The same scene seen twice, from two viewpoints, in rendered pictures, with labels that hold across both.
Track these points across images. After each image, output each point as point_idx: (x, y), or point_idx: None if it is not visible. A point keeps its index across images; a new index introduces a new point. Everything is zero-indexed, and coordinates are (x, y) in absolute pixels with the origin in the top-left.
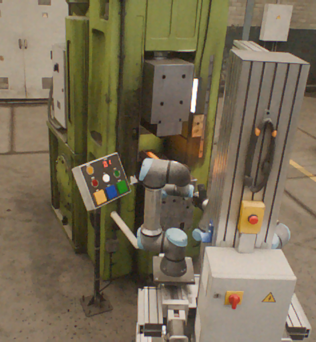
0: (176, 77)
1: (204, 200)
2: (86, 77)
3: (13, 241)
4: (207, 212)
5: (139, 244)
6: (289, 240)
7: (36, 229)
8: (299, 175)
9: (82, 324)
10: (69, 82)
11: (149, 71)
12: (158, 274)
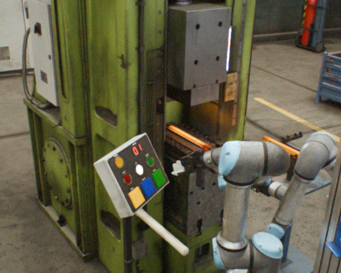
0: (211, 25)
1: (271, 182)
2: (84, 37)
3: None
4: (290, 201)
5: (219, 263)
6: (325, 207)
7: (26, 236)
8: (306, 129)
9: None
10: (59, 46)
11: (178, 20)
12: None
